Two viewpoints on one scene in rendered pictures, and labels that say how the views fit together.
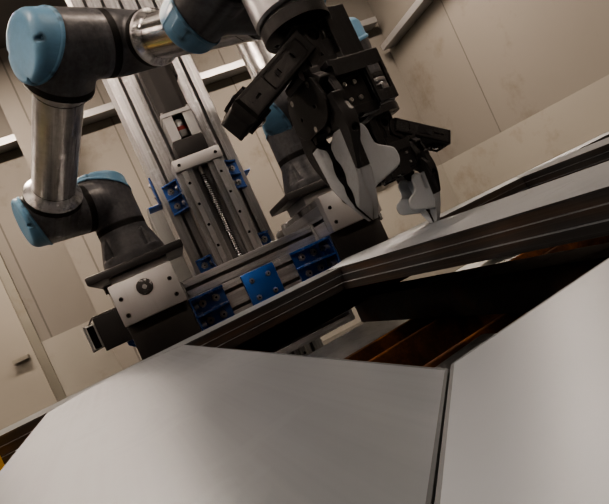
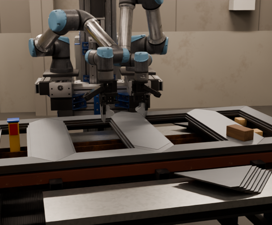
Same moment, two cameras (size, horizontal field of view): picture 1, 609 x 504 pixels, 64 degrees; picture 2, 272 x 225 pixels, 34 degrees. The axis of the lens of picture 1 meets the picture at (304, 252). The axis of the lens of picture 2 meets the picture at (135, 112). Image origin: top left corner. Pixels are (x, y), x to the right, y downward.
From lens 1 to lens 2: 1.77 m
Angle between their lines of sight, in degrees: 16
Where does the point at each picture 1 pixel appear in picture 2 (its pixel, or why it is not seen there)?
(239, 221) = not seen: hidden behind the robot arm
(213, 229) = (93, 68)
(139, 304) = (56, 92)
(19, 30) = (54, 17)
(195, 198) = not seen: hidden behind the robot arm
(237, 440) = (59, 150)
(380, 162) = (109, 114)
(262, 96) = (90, 97)
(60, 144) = (52, 39)
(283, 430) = (62, 151)
